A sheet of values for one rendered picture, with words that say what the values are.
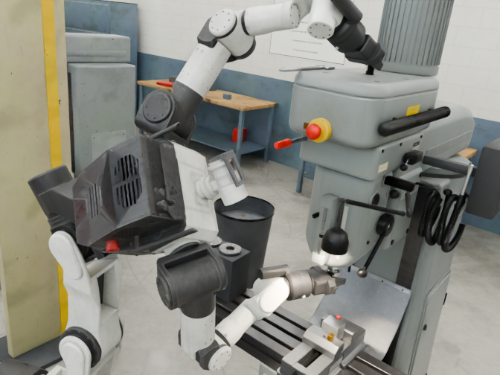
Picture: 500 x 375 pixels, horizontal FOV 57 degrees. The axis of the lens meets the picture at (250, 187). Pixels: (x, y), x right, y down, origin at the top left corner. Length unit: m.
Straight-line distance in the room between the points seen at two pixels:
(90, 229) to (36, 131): 1.51
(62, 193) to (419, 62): 1.08
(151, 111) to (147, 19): 7.48
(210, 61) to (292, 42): 5.33
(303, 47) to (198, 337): 5.53
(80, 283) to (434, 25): 1.25
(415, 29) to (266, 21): 0.47
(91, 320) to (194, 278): 0.50
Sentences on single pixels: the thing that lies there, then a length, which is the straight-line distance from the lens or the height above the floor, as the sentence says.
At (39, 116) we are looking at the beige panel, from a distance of 2.63.
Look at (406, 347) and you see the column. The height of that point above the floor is 0.83.
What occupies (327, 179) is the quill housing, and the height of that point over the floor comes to 1.59.
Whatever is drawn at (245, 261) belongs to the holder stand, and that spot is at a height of 1.09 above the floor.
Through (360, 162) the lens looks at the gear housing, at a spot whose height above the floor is 1.68.
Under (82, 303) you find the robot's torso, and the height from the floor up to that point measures 1.17.
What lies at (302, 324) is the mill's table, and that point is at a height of 0.94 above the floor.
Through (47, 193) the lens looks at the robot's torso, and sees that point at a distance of 1.37.
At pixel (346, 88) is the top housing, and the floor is 1.87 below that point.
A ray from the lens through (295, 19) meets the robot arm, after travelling 1.24.
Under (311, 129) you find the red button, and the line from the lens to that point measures 1.14.
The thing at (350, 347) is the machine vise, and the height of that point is 0.99.
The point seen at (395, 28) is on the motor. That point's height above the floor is 2.01.
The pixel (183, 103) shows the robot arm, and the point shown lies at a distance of 1.25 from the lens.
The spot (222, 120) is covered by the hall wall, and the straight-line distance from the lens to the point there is 7.44.
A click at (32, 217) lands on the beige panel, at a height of 0.88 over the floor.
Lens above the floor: 2.01
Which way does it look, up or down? 20 degrees down
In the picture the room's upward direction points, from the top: 6 degrees clockwise
